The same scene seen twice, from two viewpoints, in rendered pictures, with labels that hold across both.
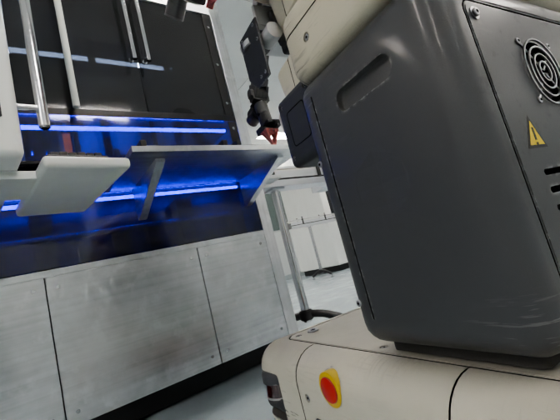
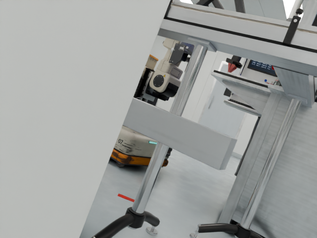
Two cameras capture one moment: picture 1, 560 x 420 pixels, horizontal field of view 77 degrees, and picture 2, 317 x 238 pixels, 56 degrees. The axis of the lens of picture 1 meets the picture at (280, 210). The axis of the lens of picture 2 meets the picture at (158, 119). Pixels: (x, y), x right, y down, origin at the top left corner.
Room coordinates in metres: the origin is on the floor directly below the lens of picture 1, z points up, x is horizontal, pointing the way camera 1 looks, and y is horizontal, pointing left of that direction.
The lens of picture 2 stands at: (3.13, -1.16, 0.57)
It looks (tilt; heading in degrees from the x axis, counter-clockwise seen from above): 3 degrees down; 156
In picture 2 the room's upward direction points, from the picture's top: 21 degrees clockwise
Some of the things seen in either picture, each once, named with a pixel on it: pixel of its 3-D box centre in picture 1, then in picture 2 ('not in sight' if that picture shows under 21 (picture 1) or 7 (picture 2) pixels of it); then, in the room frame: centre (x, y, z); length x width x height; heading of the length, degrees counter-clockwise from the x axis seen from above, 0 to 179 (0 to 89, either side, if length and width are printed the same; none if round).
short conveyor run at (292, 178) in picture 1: (290, 175); (303, 75); (2.09, -0.11, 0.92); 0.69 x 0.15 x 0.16; 127
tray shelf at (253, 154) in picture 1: (207, 170); (256, 95); (1.40, 0.25, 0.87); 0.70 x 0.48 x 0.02; 127
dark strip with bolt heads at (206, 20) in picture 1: (222, 82); not in sight; (1.70, 0.13, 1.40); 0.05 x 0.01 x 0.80; 127
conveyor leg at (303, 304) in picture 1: (290, 253); (268, 168); (2.00, 0.00, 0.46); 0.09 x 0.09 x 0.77; 37
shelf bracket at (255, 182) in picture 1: (262, 182); (243, 97); (1.55, 0.05, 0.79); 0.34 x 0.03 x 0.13; 37
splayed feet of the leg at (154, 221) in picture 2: not in sight; (130, 227); (2.09, -0.64, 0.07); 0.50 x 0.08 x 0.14; 127
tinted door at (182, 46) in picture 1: (181, 60); not in sight; (1.59, 0.29, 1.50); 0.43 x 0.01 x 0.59; 127
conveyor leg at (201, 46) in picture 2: not in sight; (166, 136); (2.09, -0.64, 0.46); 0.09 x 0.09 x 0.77; 37
